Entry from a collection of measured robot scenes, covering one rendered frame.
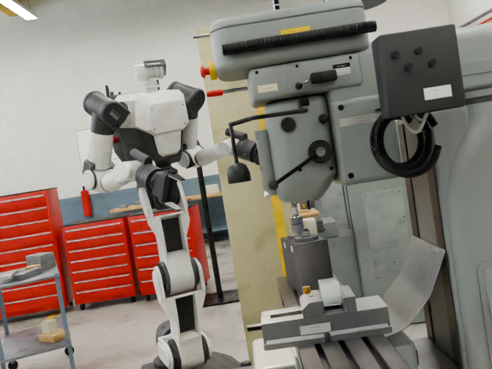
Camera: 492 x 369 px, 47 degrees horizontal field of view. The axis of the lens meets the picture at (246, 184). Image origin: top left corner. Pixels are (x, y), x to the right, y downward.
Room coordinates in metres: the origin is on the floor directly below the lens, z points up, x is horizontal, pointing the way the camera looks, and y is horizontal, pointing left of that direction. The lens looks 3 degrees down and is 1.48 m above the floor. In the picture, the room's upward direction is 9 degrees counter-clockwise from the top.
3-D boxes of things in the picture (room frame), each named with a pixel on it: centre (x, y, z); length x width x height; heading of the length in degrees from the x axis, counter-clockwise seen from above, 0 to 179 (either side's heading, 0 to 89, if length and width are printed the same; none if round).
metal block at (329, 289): (1.55, -0.18, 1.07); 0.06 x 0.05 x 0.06; 178
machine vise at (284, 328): (1.55, -0.15, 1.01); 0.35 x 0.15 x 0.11; 88
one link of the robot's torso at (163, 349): (2.43, 0.38, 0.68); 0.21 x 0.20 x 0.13; 23
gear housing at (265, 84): (1.79, -0.23, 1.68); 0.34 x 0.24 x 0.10; 90
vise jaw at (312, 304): (1.55, -0.13, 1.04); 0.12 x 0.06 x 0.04; 178
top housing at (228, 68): (1.79, -0.20, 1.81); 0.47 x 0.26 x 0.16; 90
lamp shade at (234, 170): (1.74, 0.02, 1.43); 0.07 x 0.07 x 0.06
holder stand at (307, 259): (2.09, -0.18, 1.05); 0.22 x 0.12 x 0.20; 11
